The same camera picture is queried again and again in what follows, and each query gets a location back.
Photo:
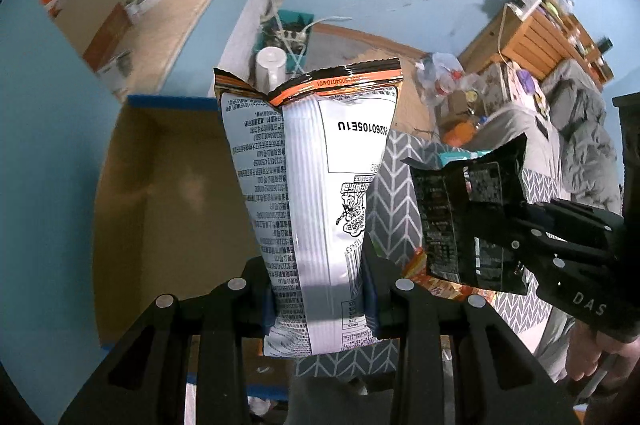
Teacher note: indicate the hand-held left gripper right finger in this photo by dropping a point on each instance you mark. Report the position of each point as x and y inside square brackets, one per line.
[372, 310]

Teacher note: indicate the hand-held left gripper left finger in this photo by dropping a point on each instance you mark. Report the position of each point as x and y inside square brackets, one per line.
[268, 310]

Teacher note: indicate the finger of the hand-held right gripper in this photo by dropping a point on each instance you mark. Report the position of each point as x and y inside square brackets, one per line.
[537, 251]
[580, 227]

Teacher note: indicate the orange snack bag black top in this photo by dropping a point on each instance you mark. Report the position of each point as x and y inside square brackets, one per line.
[440, 287]

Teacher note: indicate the white snack bag orange trim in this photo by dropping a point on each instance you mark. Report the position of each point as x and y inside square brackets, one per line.
[310, 205]

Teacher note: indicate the teal snack packet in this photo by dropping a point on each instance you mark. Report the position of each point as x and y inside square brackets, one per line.
[467, 155]

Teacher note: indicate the brown cardboard box blue tape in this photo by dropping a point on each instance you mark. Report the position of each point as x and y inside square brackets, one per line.
[170, 205]

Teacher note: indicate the person's right hand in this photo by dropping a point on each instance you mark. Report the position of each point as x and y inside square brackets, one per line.
[582, 355]

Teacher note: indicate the grey blanket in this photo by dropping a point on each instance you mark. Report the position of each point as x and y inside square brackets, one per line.
[582, 130]

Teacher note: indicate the grey herringbone cloth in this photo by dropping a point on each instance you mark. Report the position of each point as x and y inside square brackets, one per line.
[395, 200]

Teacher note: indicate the orange drink bottle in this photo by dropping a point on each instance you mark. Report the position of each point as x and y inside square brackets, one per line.
[461, 132]

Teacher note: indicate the wooden slatted shelf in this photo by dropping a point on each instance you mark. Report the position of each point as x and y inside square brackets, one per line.
[545, 37]

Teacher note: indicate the clear plastic water bottle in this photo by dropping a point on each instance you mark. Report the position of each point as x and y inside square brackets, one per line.
[445, 77]

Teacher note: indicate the white charger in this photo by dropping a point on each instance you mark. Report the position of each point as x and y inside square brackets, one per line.
[524, 4]

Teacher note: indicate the white cylinder humidifier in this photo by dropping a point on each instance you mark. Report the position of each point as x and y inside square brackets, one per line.
[270, 67]

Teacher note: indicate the white power strip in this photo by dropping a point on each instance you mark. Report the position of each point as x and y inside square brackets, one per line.
[290, 36]

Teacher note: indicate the teal plastic crate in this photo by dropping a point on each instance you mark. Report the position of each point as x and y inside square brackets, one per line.
[295, 22]

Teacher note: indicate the wooden wall shelf board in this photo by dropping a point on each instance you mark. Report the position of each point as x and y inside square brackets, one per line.
[165, 35]

